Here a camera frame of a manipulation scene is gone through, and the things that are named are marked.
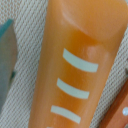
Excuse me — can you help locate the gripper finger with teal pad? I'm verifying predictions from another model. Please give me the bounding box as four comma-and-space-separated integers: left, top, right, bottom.
0, 19, 18, 112

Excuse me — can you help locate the orange toy bread loaf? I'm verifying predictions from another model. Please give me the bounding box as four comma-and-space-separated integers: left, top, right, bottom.
28, 0, 128, 128

